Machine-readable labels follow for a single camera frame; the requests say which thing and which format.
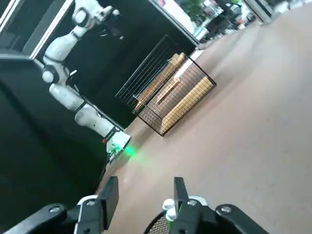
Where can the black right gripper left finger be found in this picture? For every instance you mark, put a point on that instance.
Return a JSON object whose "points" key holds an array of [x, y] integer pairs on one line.
{"points": [[109, 207]]}

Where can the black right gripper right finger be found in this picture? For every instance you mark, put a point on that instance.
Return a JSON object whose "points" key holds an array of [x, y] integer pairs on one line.
{"points": [[192, 219]]}

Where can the green marker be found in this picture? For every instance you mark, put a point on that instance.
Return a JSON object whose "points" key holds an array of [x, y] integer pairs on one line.
{"points": [[170, 214]]}

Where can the blue marker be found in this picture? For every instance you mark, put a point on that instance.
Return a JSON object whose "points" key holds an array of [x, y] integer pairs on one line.
{"points": [[168, 203]]}

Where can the black mesh pen holder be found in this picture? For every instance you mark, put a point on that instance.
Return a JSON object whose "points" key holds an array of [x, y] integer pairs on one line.
{"points": [[156, 225]]}

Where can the green potted plant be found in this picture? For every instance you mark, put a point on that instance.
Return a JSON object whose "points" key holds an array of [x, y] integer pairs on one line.
{"points": [[195, 9]]}

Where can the grey metal frame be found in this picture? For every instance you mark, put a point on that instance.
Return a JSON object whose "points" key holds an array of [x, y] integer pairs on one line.
{"points": [[36, 31]]}

